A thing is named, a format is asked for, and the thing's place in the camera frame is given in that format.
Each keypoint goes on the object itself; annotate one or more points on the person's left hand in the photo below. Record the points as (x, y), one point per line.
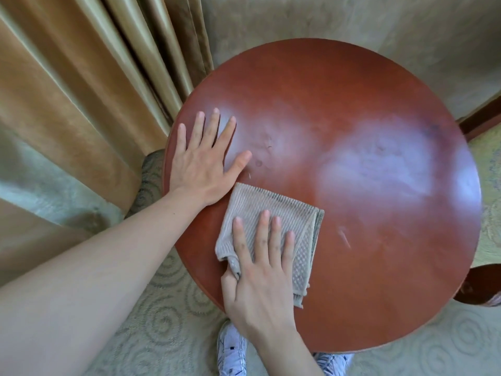
(199, 168)

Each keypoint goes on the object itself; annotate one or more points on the person's right hand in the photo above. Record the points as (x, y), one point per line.
(262, 293)

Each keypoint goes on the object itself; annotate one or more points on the beige cleaning cloth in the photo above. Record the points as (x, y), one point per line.
(274, 203)

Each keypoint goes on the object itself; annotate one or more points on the floral upholstered wooden armchair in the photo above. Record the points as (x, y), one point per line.
(491, 191)

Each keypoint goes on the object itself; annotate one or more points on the person's left forearm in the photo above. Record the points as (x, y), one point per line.
(78, 289)

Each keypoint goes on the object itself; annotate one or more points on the person's left white sneaker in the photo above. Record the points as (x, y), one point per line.
(231, 352)

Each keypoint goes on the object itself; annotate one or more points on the person's white sneaker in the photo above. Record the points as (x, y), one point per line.
(332, 364)
(231, 352)

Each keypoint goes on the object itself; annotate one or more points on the person's right white sneaker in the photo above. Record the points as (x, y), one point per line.
(332, 364)

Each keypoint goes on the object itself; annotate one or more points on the round reddish wooden table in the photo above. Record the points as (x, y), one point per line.
(332, 93)

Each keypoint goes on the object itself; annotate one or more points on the golden beige curtain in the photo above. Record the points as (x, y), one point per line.
(78, 93)

